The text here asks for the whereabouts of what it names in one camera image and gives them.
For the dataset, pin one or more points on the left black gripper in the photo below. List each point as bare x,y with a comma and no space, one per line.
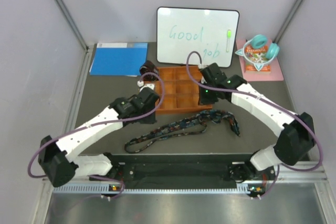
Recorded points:
150,120

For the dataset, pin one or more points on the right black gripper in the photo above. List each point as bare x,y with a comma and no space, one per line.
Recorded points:
203,100

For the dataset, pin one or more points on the navy floral tie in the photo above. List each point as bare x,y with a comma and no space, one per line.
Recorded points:
193,125

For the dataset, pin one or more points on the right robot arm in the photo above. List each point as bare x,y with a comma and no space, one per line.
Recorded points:
292,130

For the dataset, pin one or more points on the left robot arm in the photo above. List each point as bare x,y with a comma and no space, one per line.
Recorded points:
62,160

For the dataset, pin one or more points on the orange compartment tray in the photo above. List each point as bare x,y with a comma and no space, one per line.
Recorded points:
181,93

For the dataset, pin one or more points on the rolled dark red tie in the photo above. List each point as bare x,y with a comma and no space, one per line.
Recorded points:
149,66

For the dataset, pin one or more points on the white dry-erase board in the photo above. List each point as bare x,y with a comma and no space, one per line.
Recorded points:
193,35

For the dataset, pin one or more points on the blue folder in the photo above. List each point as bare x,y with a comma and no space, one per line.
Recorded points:
118,58

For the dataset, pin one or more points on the green marker pen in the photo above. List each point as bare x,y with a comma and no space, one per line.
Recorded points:
229,34

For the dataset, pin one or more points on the orange book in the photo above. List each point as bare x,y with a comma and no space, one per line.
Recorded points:
255,60

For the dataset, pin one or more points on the teal cat-ear headphones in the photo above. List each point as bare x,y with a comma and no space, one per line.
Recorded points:
257,42

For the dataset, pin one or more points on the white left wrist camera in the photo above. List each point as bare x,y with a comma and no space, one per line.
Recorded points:
142,85

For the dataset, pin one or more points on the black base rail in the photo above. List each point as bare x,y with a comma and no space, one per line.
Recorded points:
185,171

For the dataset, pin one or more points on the grey cable duct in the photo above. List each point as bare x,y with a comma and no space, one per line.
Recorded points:
109,188

